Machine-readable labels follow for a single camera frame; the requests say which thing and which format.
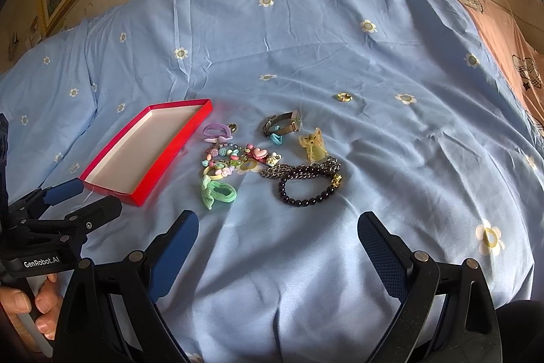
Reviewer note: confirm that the left hand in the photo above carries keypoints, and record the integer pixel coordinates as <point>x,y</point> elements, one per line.
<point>48,302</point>

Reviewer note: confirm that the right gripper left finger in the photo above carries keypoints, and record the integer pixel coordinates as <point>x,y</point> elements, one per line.
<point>110,311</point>

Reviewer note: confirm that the yellow hair claw clip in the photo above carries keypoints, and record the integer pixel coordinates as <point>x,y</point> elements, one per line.
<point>314,146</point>

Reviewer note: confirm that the pink heart hair clip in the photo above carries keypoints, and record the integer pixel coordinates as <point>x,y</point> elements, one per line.
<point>261,155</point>

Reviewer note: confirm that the red jewelry box tray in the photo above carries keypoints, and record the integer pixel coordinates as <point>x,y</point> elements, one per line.
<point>132,163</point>

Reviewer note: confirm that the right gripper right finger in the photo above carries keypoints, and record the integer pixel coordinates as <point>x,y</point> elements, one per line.
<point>446,313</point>

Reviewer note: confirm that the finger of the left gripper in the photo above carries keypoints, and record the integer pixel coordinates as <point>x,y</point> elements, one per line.
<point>39,200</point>
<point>77,224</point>

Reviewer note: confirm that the pink cartoon blanket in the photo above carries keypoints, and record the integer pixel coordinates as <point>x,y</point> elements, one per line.
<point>521,65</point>

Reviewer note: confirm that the brown strap wristwatch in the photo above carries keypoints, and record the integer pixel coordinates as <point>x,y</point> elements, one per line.
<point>282,124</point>

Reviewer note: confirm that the blue floral bed sheet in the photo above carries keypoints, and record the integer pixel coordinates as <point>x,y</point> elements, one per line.
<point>341,107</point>

